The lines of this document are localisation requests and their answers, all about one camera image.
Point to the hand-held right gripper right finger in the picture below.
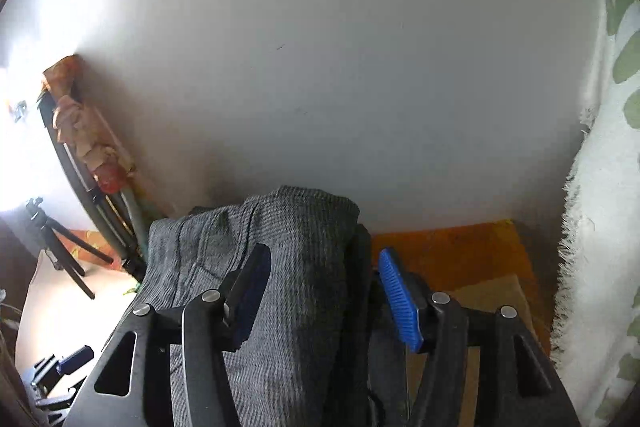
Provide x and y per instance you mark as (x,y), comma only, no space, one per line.
(400,302)

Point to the small black tripod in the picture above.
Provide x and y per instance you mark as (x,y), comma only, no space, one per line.
(55,237)

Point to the white green patterned blanket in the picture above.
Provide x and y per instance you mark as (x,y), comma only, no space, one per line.
(600,232)

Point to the round frame with decorations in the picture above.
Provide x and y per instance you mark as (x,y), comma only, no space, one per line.
(107,227)

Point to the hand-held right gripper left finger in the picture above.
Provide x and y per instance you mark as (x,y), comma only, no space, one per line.
(250,302)

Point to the grey checked pants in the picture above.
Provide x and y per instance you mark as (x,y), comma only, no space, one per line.
(290,257)

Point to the dark folded clothes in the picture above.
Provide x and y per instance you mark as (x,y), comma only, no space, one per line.
(357,307)

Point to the tan bed sheet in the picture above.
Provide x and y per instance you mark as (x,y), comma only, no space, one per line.
(480,291)

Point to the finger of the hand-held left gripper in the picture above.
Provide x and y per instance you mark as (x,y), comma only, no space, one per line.
(75,359)
(44,372)

